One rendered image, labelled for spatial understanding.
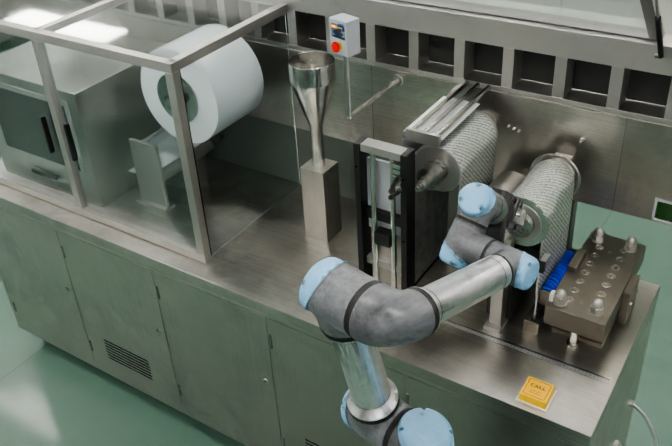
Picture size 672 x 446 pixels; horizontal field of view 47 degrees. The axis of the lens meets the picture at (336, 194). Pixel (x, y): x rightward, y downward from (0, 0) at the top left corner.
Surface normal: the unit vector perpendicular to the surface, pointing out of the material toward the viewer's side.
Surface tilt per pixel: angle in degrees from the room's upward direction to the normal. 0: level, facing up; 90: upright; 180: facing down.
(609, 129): 90
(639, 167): 90
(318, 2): 90
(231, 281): 0
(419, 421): 8
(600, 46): 90
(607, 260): 0
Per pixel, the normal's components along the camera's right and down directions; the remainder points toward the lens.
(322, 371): -0.54, 0.47
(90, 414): -0.05, -0.84
